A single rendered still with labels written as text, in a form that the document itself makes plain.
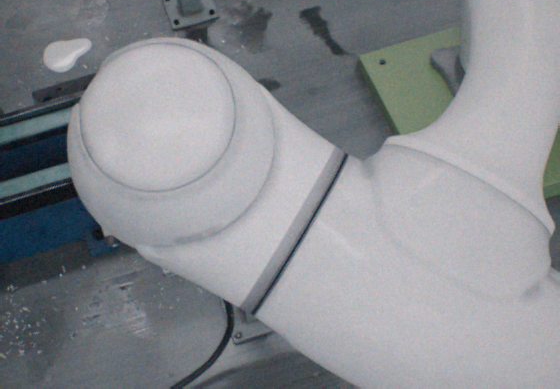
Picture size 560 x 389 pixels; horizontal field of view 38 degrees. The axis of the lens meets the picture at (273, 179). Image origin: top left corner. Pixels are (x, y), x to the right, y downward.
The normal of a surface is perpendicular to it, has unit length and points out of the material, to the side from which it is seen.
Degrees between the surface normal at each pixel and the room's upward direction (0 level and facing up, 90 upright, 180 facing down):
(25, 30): 0
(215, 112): 25
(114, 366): 0
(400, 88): 2
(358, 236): 14
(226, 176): 75
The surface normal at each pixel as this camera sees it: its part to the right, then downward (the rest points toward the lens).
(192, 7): 0.32, 0.77
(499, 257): 0.25, -0.18
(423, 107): -0.10, -0.58
